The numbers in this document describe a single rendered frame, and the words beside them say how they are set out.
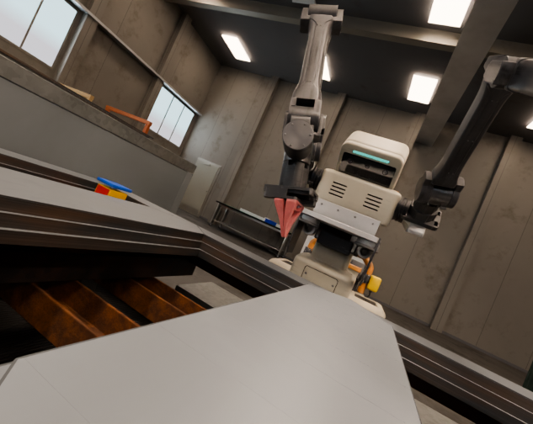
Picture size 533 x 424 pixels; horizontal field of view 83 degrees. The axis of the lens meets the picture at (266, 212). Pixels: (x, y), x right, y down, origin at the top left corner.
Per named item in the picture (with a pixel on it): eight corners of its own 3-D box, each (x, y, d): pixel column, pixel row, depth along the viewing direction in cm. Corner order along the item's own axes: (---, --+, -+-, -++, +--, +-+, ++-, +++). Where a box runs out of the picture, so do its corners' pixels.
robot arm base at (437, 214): (440, 214, 101) (404, 201, 106) (451, 197, 95) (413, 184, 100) (436, 231, 96) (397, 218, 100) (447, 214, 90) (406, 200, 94)
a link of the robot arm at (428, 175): (546, 40, 61) (491, 35, 63) (567, 69, 52) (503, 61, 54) (447, 196, 94) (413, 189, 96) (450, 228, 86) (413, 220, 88)
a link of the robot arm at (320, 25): (341, 24, 85) (302, 22, 86) (345, 2, 79) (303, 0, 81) (326, 142, 65) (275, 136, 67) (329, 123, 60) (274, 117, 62)
